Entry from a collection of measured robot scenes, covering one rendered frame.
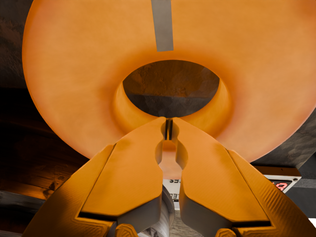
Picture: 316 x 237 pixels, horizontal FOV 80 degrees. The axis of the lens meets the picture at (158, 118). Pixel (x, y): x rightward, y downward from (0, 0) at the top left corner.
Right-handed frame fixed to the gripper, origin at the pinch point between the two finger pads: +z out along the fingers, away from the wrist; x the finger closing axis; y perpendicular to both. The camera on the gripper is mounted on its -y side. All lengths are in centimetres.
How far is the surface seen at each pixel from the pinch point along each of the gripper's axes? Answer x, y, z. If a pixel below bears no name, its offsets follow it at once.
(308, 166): 655, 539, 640
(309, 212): 550, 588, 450
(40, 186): -10.2, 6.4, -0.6
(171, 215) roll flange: 2.2, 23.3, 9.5
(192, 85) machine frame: 2.5, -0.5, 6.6
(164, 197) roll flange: 0.6, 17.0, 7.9
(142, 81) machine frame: -2.5, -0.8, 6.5
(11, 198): -12.1, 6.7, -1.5
